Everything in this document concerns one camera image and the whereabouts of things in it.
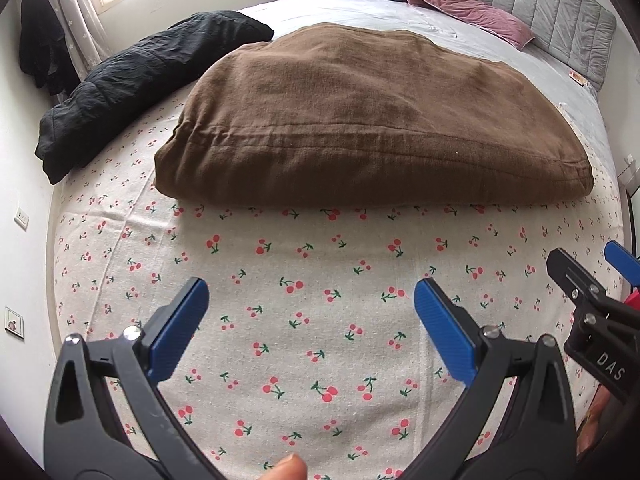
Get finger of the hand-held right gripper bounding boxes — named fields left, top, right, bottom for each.
left=546, top=248, right=640, bottom=357
left=604, top=240, right=640, bottom=286

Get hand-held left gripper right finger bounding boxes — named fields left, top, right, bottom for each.
left=400, top=276, right=583, bottom=480

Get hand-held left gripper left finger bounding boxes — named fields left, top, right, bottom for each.
left=44, top=276, right=226, bottom=480

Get brown coat with fur collar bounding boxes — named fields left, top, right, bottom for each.
left=153, top=22, right=595, bottom=209

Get dark hanging clothes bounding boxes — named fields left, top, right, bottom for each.
left=19, top=0, right=81, bottom=96

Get person's right hand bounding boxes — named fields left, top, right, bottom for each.
left=576, top=392, right=621, bottom=461

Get cherry print bed sheet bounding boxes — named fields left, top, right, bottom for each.
left=47, top=102, right=626, bottom=480

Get black puffer jacket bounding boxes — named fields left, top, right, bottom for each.
left=35, top=10, right=275, bottom=185

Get grey padded headboard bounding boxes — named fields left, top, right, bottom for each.
left=430, top=0, right=617, bottom=88

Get pink velvet pillow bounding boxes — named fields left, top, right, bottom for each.
left=407, top=0, right=536, bottom=51

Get white star print curtain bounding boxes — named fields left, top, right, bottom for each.
left=40, top=0, right=113, bottom=68

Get wall switch with sticker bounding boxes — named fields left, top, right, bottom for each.
left=4, top=306, right=26, bottom=341

